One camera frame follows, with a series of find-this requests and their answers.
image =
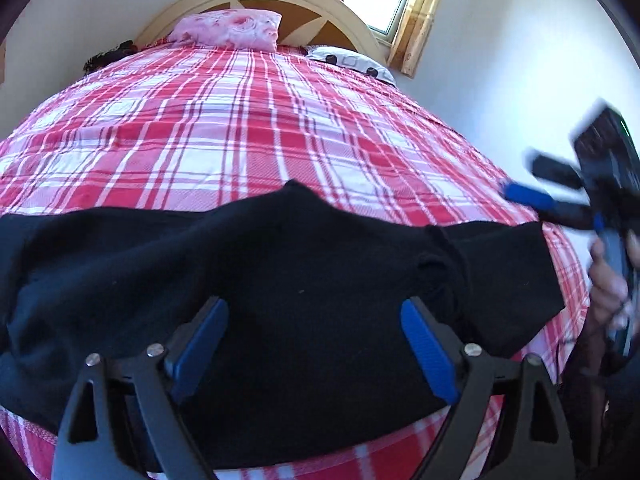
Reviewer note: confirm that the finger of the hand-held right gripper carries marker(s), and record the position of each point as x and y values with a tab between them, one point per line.
552	167
530	196

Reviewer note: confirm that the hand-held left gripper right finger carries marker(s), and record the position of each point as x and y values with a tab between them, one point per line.
425	345

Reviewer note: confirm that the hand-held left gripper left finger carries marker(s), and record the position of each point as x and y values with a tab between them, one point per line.
200	345

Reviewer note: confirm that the black pants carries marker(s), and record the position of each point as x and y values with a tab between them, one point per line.
300	280

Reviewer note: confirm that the person's right hand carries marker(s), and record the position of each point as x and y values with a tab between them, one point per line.
607	285

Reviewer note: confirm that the yellow patterned curtain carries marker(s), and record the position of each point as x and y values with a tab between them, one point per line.
420	25

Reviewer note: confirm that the person's dark clothing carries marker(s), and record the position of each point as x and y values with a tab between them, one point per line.
610	410

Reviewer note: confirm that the white patterned pillow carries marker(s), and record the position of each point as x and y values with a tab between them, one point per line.
350	62

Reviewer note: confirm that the red plaid bed sheet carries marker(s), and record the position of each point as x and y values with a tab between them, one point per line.
250	120

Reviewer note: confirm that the dark cloth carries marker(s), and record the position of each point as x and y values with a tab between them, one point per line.
107	55

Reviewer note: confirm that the pink floral pillow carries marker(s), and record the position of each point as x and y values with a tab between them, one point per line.
225	30

